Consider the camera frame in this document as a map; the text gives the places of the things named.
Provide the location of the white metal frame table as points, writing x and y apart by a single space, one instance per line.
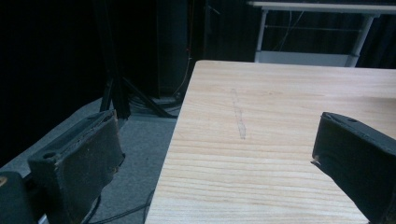
311 57

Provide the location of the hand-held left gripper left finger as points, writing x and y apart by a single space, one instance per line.
81 161

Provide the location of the dark curtain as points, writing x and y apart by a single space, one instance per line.
46 62

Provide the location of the black metal tripod stand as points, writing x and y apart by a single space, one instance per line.
120 93

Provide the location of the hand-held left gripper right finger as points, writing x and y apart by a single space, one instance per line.
358 155

